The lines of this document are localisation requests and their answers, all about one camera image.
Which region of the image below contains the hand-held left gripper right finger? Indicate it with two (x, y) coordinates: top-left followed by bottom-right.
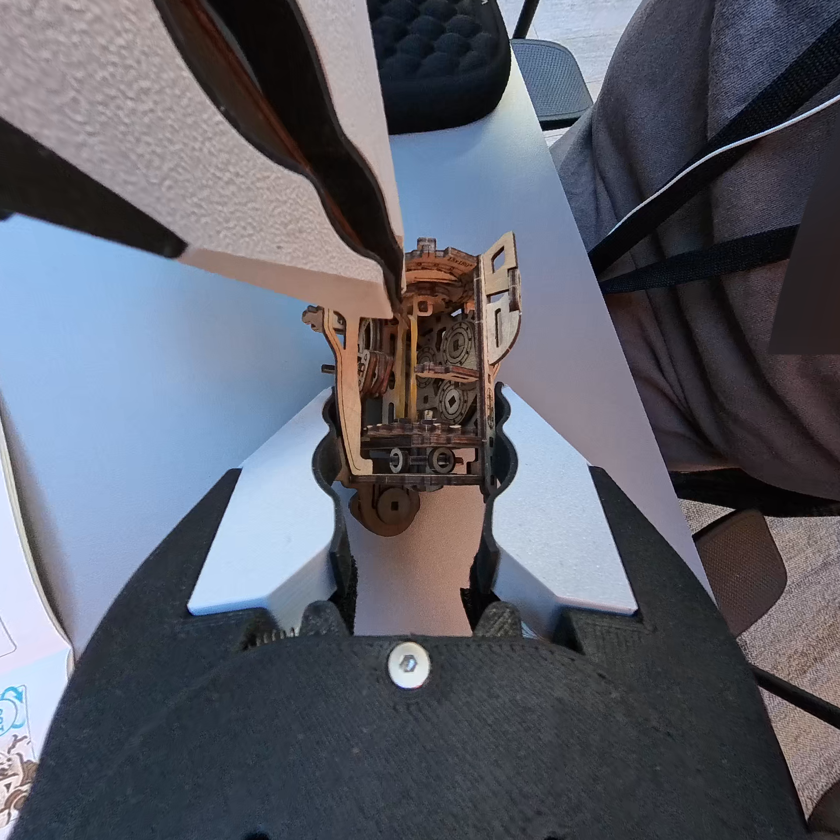
(481, 382), (642, 635)

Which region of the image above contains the white thin cable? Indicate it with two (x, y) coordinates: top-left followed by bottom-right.
(607, 92), (840, 240)

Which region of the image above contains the yellow rubber band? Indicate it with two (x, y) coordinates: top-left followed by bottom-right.
(392, 314), (424, 422)

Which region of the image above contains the wooden mechanical model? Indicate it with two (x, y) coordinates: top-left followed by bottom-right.
(300, 231), (524, 538)

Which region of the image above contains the black mesh chair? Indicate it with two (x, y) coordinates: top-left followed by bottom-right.
(511, 0), (595, 132)

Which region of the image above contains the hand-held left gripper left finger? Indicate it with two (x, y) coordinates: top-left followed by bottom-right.
(187, 387), (355, 618)

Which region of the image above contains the printed instruction booklet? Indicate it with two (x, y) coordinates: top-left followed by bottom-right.
(0, 387), (73, 815)

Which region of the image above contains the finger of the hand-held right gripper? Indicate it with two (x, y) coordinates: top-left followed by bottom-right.
(213, 0), (406, 308)
(0, 0), (404, 319)

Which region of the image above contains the black webbing strap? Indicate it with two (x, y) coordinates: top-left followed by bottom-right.
(598, 226), (802, 294)
(587, 20), (840, 260)

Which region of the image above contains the black padded wrist rest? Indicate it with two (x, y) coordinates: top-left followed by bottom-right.
(366, 0), (513, 135)

